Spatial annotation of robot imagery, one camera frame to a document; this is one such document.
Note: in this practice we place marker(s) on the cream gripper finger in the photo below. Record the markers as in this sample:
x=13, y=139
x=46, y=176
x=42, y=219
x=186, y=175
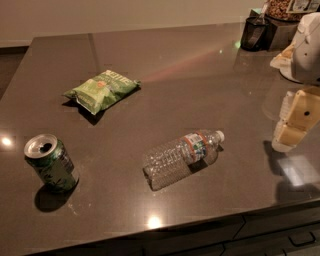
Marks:
x=299, y=113
x=283, y=58

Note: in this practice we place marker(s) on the green jalapeno chip bag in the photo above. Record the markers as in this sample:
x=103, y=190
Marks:
x=102, y=91

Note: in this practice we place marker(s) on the white cylindrical canister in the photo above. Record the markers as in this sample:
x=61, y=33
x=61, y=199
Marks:
x=288, y=73

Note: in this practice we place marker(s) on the dark box with snacks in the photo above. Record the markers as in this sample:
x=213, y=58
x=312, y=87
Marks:
x=279, y=34

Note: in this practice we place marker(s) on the black mesh pen cup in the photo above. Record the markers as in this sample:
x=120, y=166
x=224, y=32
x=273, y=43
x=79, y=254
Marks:
x=253, y=34

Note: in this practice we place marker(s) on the snack jar with nuts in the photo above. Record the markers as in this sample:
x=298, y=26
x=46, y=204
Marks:
x=291, y=10

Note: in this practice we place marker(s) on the clear plastic water bottle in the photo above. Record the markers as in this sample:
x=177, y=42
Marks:
x=175, y=160

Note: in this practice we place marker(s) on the green soda can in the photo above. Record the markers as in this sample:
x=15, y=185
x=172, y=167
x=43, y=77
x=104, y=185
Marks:
x=47, y=155

